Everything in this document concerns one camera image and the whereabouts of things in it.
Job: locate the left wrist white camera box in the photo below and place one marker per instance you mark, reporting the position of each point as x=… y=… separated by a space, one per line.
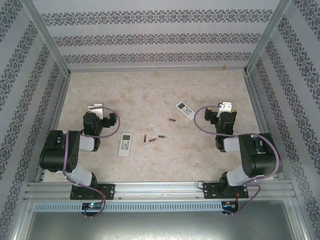
x=96 y=110

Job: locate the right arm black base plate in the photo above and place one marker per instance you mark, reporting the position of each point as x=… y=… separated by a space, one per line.
x=208 y=192

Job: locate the white remote control with screen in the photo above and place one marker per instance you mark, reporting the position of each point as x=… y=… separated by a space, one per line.
x=125 y=147
x=185 y=110

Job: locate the grey metal sheet panel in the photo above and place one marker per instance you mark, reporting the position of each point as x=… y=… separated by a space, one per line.
x=160 y=227

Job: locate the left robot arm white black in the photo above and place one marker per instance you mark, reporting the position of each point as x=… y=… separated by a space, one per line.
x=57 y=150

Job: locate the aluminium side rail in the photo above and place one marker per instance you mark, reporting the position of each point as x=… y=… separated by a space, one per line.
x=61 y=100
x=255 y=100

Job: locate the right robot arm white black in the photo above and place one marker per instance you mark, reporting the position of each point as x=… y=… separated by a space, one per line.
x=260 y=155

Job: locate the aluminium frame post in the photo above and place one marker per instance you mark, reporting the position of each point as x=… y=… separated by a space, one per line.
x=50 y=37
x=266 y=37

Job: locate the aluminium mounting rail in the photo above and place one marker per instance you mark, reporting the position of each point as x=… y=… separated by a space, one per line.
x=155 y=190

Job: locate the aluminium back rail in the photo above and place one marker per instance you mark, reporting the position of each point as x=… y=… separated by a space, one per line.
x=155 y=69

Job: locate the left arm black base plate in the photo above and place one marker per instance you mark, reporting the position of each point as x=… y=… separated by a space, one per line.
x=108 y=191

